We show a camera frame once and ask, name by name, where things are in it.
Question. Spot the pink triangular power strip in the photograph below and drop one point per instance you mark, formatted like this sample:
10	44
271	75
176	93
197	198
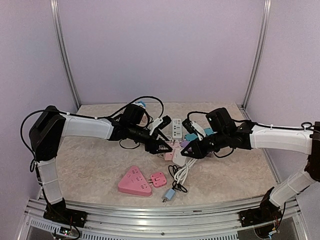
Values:
133	182

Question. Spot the light blue plug adapter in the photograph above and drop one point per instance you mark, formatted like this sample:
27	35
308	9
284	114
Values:
169	195

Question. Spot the aluminium frame post right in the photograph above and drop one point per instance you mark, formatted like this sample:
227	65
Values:
258	53

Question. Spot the pink square plug adapter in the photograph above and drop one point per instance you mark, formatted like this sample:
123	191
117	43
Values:
157	179

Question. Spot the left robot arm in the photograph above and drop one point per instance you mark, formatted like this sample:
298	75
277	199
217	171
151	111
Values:
53	125

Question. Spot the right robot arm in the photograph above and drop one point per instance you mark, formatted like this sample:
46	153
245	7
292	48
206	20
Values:
304	139

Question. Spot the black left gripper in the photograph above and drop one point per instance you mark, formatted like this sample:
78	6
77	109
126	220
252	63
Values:
157	142

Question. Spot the teal power strip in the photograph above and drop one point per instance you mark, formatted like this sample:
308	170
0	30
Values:
192	136

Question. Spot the white plug adapter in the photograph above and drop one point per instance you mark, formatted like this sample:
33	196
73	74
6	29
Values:
178	159

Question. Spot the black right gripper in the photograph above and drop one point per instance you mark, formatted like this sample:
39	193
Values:
198	152

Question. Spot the purple power strip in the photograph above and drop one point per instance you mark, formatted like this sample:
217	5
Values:
185	143

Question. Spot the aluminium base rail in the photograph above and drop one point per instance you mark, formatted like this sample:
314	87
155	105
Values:
205	222

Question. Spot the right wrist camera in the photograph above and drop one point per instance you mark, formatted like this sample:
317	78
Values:
193	128

